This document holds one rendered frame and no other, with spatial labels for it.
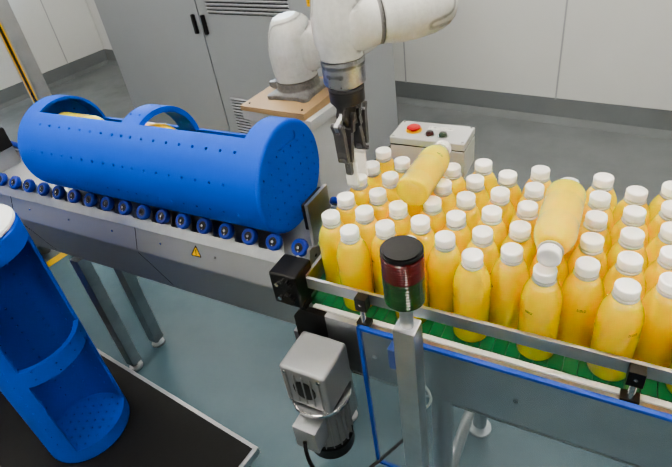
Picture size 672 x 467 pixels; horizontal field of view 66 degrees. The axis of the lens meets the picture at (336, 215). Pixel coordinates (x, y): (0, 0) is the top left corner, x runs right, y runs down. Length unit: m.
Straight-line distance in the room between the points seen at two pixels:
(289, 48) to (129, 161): 0.70
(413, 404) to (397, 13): 0.71
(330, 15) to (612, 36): 2.90
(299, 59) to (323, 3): 0.85
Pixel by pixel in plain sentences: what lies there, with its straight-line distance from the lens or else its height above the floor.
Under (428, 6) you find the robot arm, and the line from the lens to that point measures 1.07.
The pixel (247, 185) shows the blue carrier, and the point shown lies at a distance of 1.19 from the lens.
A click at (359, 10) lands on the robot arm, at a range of 1.03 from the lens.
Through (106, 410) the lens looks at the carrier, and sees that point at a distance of 2.22.
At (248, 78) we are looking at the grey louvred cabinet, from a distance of 3.47.
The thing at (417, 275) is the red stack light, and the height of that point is 1.23.
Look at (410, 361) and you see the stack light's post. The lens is 0.89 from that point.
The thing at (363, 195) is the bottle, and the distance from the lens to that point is 1.21.
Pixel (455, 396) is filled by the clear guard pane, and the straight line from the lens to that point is 1.11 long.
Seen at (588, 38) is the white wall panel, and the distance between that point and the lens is 3.79.
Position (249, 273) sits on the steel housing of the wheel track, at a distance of 1.39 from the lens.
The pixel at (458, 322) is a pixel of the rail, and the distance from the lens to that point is 1.04.
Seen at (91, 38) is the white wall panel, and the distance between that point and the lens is 7.05.
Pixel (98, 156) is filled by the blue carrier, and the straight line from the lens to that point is 1.53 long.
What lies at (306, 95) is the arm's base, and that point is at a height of 1.04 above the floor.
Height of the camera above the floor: 1.73
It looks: 35 degrees down
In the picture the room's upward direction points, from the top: 9 degrees counter-clockwise
